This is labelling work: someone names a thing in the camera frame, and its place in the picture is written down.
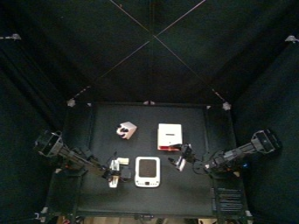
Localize white cube toy black dots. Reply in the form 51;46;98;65
116;121;139;141

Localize black plate with white print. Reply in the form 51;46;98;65
217;186;246;214

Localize white handheld device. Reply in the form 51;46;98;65
134;156;163;189

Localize white box with red side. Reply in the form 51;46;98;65
157;122;185;152

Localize thin diagonal cord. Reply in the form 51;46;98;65
107;0;229;103
71;0;209;100

